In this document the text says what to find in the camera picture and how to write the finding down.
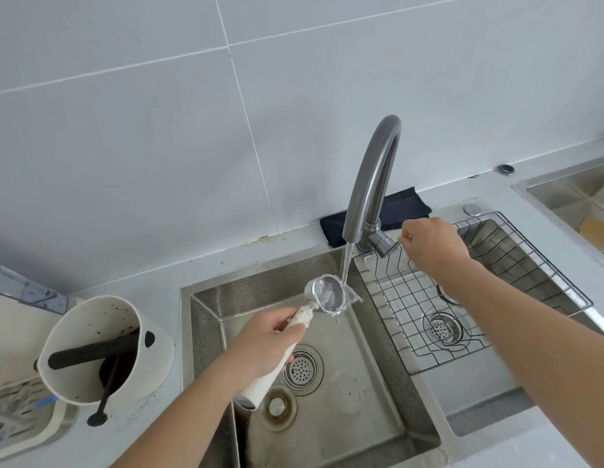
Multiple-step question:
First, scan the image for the white coffee machine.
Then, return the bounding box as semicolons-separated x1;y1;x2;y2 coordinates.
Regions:
0;263;84;391

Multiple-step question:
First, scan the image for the round stained sink plug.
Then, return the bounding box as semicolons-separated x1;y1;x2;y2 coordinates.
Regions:
259;386;299;432

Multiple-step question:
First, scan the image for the wire dish rack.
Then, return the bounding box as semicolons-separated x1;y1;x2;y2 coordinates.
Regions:
353;212;594;372

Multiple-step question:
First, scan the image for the round steel drain strainer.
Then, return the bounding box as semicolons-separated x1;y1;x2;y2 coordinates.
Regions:
282;345;325;397
423;311;465;347

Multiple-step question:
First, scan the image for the stainless steel double sink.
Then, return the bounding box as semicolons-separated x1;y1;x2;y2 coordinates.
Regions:
180;203;604;468

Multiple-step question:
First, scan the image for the person's left hand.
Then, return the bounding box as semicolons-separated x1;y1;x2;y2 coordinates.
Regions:
225;307;308;389

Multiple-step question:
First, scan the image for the person's left forearm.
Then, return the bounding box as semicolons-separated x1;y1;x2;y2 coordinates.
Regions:
109;350;265;468

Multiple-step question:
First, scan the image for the person's right forearm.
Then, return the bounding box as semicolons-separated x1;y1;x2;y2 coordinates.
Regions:
440;257;604;468

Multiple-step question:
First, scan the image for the black folded cloth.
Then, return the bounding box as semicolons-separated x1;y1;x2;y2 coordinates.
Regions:
320;186;432;248

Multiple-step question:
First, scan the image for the white knock box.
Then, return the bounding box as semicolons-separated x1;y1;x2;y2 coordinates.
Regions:
35;295;176;405

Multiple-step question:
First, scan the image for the white slotted drip tray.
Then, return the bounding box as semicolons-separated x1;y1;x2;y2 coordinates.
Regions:
0;375;81;464

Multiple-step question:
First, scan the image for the person's right hand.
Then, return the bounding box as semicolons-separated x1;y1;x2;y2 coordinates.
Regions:
401;216;474;288

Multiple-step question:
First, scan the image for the black stirring tool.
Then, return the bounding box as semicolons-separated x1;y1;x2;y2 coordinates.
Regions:
86;353;123;428

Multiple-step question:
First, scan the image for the white-handled portafilter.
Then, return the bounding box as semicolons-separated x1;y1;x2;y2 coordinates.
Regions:
234;274;363;411

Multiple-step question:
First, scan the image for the grey curved faucet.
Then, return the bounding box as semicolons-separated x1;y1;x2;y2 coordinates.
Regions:
342;115;401;259

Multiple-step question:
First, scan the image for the steel sink basin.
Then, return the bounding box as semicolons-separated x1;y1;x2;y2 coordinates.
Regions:
512;153;604;264

